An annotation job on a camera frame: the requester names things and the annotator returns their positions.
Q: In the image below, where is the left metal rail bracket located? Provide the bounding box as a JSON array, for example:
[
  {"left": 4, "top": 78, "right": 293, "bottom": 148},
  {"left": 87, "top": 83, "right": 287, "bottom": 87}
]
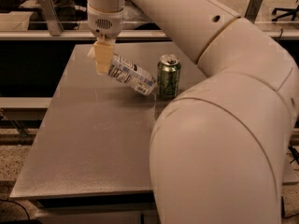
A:
[{"left": 37, "top": 0, "right": 63, "bottom": 36}]

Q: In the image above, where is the clear plastic water bottle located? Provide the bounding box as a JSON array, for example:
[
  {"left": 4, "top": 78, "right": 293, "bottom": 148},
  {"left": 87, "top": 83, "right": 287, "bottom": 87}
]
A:
[{"left": 108, "top": 55, "right": 156, "bottom": 96}]

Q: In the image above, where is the black floor cable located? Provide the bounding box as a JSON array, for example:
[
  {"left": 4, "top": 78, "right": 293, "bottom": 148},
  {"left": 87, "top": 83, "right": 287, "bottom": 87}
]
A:
[{"left": 0, "top": 198, "right": 32, "bottom": 223}]

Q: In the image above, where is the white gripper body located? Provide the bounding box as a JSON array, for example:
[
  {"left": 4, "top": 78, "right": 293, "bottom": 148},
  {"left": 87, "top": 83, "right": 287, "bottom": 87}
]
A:
[{"left": 87, "top": 0, "right": 125, "bottom": 44}]

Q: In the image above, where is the right metal rail bracket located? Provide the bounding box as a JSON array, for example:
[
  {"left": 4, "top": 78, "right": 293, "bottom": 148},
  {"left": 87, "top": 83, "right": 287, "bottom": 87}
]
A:
[{"left": 245, "top": 0, "right": 263, "bottom": 23}]

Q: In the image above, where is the glass barrier panel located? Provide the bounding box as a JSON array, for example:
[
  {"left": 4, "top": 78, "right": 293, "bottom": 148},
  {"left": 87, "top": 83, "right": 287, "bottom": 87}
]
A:
[{"left": 0, "top": 0, "right": 298, "bottom": 30}]

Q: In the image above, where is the black office chair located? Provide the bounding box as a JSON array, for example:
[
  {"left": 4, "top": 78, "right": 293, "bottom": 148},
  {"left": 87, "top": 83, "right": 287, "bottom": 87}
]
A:
[{"left": 271, "top": 0, "right": 299, "bottom": 22}]

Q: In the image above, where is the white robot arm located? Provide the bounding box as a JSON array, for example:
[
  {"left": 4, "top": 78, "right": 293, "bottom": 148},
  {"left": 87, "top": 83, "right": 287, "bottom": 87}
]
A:
[{"left": 88, "top": 0, "right": 298, "bottom": 224}]

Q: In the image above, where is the metal rail bracket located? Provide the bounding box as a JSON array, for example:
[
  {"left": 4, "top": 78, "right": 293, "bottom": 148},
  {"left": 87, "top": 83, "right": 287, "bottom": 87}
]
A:
[
  {"left": 245, "top": 0, "right": 263, "bottom": 23},
  {"left": 37, "top": 0, "right": 63, "bottom": 36}
]

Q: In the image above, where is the green soda can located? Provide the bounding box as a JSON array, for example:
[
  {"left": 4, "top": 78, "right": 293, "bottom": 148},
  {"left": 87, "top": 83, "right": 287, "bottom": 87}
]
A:
[{"left": 157, "top": 54, "right": 181, "bottom": 99}]

